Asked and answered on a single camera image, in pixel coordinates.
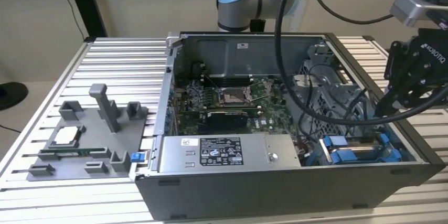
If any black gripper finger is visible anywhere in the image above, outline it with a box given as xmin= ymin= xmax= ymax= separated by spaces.
xmin=397 ymin=78 xmax=445 ymax=110
xmin=373 ymin=40 xmax=409 ymax=119

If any black disk wire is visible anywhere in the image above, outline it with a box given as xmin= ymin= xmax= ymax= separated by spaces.
xmin=344 ymin=87 xmax=381 ymax=136

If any grey metal disk bay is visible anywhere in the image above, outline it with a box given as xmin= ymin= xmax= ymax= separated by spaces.
xmin=298 ymin=44 xmax=378 ymax=136

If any black RAM slot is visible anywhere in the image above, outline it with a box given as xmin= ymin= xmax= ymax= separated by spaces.
xmin=200 ymin=74 xmax=254 ymax=85
xmin=205 ymin=104 xmax=262 ymax=112

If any green motherboard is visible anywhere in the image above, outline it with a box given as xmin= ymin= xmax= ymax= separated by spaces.
xmin=170 ymin=74 xmax=298 ymax=137

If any silver power supply unit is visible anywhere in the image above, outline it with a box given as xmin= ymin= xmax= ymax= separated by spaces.
xmin=156 ymin=133 xmax=302 ymax=174

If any CPU socket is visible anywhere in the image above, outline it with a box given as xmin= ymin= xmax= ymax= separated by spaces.
xmin=216 ymin=86 xmax=257 ymax=105

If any black graphics card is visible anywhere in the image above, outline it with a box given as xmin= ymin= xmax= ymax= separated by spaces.
xmin=200 ymin=110 xmax=249 ymax=134

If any thin metal locking lever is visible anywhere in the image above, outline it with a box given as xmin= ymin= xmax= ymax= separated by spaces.
xmin=204 ymin=74 xmax=222 ymax=90

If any dark grey PC case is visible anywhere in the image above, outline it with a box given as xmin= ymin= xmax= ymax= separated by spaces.
xmin=128 ymin=31 xmax=446 ymax=221

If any blue case latch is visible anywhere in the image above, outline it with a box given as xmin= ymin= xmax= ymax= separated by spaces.
xmin=129 ymin=151 xmax=146 ymax=163

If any grey parts rack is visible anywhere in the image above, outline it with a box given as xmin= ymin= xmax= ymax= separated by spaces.
xmin=25 ymin=83 xmax=149 ymax=183

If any green RAM stick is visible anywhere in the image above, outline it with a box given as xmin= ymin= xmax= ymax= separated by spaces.
xmin=38 ymin=148 xmax=108 ymax=157

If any silver CPU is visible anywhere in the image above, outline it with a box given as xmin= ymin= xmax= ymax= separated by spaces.
xmin=50 ymin=126 xmax=80 ymax=145

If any black round stand base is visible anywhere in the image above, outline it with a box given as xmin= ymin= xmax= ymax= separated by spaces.
xmin=0 ymin=82 xmax=29 ymax=111

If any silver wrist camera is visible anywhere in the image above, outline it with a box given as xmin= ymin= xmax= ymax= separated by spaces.
xmin=388 ymin=0 xmax=448 ymax=28

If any thin black wire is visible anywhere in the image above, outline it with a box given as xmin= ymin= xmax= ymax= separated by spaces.
xmin=296 ymin=108 xmax=317 ymax=142

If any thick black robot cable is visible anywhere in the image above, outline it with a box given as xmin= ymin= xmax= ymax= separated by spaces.
xmin=273 ymin=0 xmax=448 ymax=126

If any black upright post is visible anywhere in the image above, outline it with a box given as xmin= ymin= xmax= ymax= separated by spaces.
xmin=62 ymin=0 xmax=108 ymax=38

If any thin black wall cable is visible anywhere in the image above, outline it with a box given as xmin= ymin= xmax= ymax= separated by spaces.
xmin=54 ymin=0 xmax=89 ymax=42

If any thin black floor cable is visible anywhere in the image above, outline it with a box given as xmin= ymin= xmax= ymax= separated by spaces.
xmin=0 ymin=123 xmax=22 ymax=133

